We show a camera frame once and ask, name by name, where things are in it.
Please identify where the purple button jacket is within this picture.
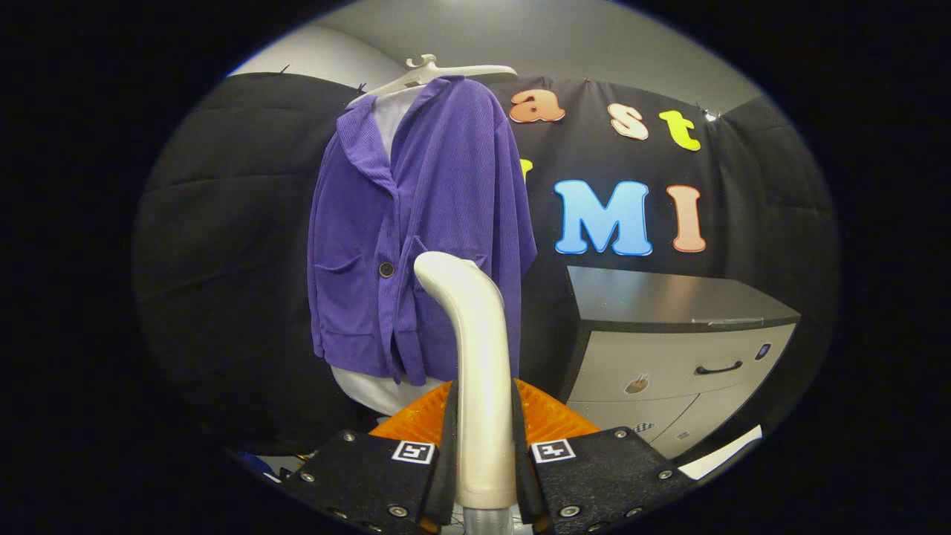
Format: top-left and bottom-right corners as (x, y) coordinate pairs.
(307, 75), (538, 387)

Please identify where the white ironing backing board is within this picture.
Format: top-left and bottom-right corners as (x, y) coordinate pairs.
(331, 85), (447, 417)

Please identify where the white plastic clothes hanger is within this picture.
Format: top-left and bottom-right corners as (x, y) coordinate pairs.
(346, 53), (519, 108)

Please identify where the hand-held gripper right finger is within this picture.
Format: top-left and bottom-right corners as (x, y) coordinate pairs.
(510, 377), (695, 535)

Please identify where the blue cloth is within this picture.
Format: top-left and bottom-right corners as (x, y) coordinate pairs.
(238, 452), (282, 478)

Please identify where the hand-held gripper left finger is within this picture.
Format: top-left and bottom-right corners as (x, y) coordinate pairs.
(297, 380), (460, 535)

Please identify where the white garment steamer head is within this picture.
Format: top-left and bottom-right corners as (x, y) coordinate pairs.
(413, 251), (519, 510)

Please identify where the beige cabinet with dark top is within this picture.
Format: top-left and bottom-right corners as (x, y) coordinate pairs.
(557, 265), (802, 460)

